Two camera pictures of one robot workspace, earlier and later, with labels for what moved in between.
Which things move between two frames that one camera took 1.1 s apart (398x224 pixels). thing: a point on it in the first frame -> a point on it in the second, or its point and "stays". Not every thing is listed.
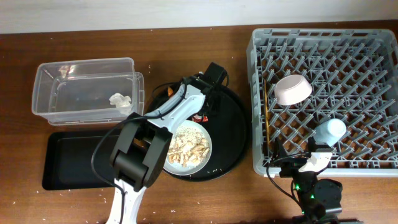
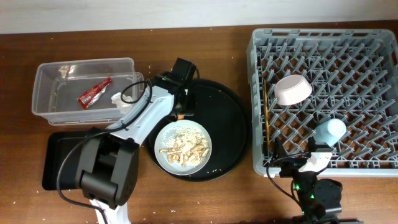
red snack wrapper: [198, 118] -> [86, 98]
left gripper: [217, 111] -> [191, 106]
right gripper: [293, 165] stays
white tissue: [122, 102] stays
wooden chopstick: [266, 115] stays
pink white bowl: [291, 89] stays
